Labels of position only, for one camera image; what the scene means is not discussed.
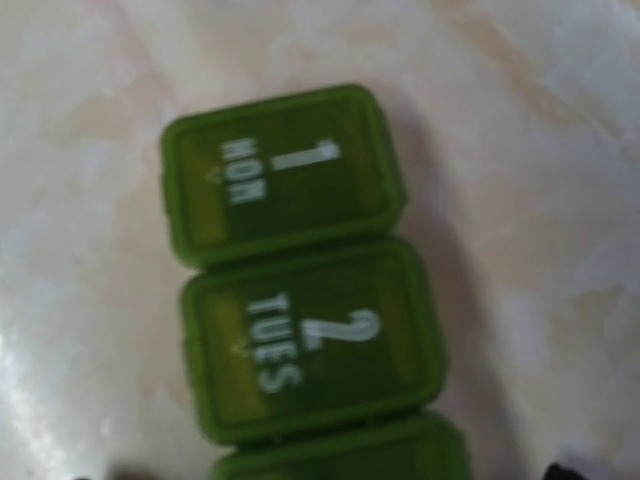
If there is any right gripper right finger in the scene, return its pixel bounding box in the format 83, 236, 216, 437
542, 463, 580, 480

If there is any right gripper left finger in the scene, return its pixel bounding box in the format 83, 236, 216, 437
109, 467, 159, 480

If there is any green weekly pill organizer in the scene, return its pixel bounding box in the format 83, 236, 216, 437
160, 84, 472, 479

